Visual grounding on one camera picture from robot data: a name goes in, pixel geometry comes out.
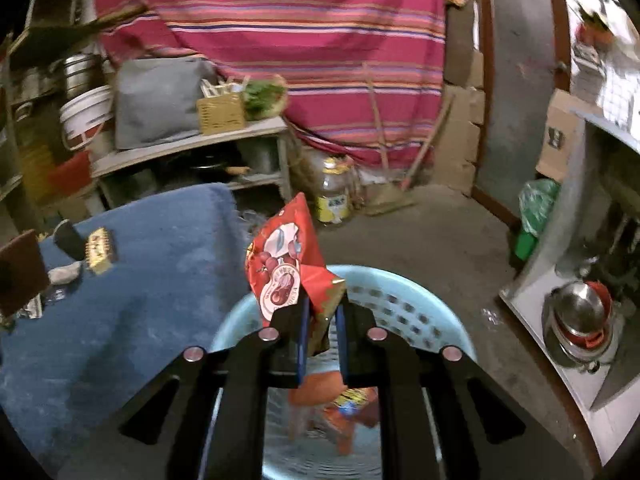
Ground orange clear snack wrapper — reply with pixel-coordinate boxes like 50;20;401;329
288;370;373;456

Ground red snack bag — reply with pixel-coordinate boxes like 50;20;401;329
245;193;346;356

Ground white plastic bucket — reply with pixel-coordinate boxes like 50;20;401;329
58;84;115;151

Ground black cup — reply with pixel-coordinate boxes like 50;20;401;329
52;219;87;261

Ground striped red curtain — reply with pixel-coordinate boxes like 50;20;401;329
94;0;446;169

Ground black white snack bag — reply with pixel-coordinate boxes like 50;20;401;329
15;295;43;320

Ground corner wooden shelf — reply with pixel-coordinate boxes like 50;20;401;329
1;32;43;244

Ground blue fuzzy table cloth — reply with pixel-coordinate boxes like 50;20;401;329
1;184;247;474

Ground broom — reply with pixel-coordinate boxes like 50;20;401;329
361;62;457;217

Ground yellow chopstick holder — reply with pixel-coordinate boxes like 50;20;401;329
196;78;247;136

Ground yellow patterned card box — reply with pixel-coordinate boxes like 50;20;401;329
86;226;116;275

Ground green plastic bag bin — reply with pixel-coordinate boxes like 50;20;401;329
514;179;561;262

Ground clear oil bottle on floor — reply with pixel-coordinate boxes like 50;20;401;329
316;157;352;226

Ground white crumpled cloth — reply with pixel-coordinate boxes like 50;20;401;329
48;261;82;286

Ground low wooden shelf table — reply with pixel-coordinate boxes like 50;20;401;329
91;117;293;208

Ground light blue plastic basket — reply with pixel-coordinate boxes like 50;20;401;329
208;263;478;480

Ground steel bowl on stove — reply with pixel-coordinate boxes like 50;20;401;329
547;281;614;364

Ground green vegetables bunch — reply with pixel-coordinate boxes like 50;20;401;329
242;75;288;122

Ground cardboard box right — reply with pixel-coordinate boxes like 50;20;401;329
536;89;602;182

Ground steel pot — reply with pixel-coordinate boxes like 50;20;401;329
61;53;105;101

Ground orange yellow snack bag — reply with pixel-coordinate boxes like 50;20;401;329
323;387;380;428

